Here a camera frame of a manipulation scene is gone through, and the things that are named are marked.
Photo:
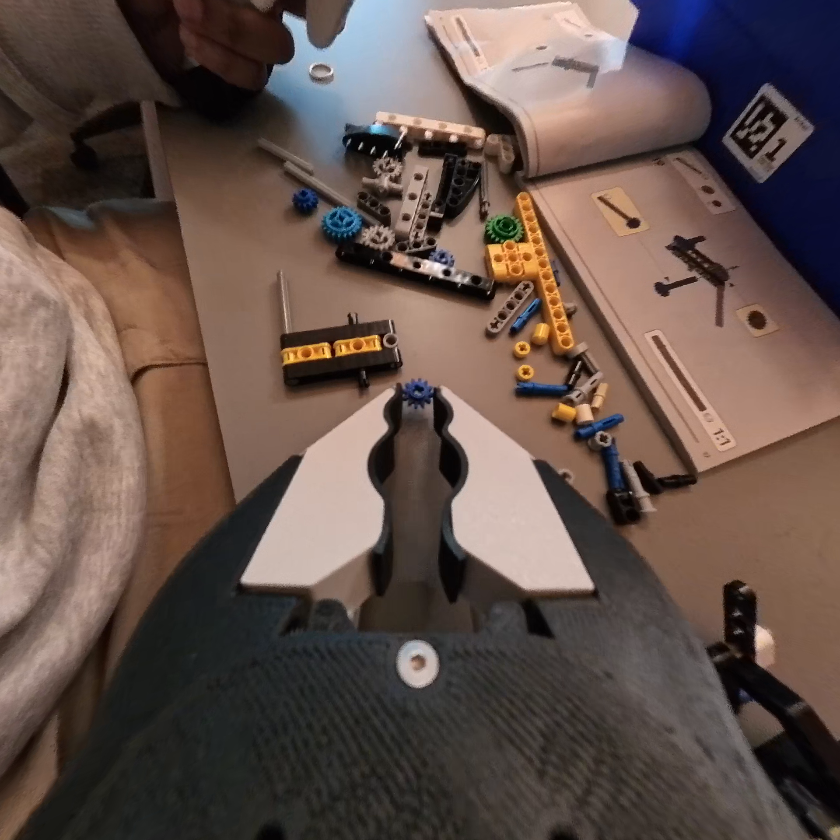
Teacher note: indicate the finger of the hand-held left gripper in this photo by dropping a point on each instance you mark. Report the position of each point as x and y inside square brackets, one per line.
[325, 23]

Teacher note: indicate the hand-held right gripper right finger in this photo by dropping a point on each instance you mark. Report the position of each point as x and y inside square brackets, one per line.
[518, 518]

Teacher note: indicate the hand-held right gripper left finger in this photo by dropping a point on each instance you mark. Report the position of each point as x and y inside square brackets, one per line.
[315, 512]

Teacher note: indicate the black and yellow lego assembly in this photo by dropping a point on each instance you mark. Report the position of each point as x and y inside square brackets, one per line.
[341, 364]

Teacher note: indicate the small blue lego gear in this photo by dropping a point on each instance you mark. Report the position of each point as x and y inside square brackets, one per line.
[443, 257]
[303, 197]
[415, 394]

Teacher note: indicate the person's left forearm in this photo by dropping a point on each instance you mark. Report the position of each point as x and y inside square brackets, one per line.
[79, 46]

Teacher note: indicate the scatter of small lego pins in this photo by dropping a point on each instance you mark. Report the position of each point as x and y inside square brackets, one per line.
[610, 459]

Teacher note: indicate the black and blue curved lego panel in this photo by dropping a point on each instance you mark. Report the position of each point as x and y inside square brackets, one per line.
[364, 139]

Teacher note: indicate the grey lego axle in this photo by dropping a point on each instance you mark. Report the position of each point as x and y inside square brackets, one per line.
[308, 176]
[282, 151]

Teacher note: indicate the white lego beam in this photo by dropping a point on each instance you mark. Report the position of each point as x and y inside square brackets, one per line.
[430, 129]

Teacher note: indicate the grey lego gear with connector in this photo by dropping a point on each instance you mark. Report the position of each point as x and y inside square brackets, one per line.
[387, 169]

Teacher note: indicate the short dark grey lego beam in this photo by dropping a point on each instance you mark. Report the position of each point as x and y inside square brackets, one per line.
[374, 205]

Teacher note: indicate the light grey lego beam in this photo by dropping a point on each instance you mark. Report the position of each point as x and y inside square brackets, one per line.
[413, 197]

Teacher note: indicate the large blue lego gear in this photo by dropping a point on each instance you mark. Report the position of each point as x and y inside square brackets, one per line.
[331, 223]

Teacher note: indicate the thin grey lego beam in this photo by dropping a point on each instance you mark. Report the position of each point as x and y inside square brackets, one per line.
[510, 308]

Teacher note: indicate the black curved lego panels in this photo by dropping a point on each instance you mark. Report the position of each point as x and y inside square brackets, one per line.
[459, 187]

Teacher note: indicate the white lego connector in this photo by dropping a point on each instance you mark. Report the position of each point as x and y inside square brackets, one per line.
[502, 149]

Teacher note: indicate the thin black lego axle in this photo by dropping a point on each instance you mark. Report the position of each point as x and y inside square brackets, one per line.
[484, 190]

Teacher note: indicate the long yellow lego beam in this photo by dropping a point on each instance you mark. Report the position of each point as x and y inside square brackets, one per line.
[544, 282]

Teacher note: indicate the yellow lego block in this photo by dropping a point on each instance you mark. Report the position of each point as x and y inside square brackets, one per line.
[512, 262]

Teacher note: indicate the green lego gear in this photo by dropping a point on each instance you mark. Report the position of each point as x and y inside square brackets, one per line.
[492, 229]

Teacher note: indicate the open lego instruction booklet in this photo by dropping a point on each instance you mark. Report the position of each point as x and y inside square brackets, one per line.
[656, 262]

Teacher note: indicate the person's left hand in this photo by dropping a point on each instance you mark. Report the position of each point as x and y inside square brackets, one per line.
[223, 39]

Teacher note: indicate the white table leg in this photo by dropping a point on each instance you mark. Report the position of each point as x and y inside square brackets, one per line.
[157, 151]

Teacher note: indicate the tan cloth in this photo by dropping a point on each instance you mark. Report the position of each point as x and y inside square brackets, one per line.
[170, 315]

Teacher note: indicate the office chair base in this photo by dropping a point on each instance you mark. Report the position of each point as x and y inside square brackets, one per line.
[98, 134]

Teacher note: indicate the grey hooded sweatshirt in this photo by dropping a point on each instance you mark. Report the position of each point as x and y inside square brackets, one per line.
[59, 426]

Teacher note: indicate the large blue plastic bin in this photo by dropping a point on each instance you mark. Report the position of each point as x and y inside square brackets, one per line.
[722, 39]

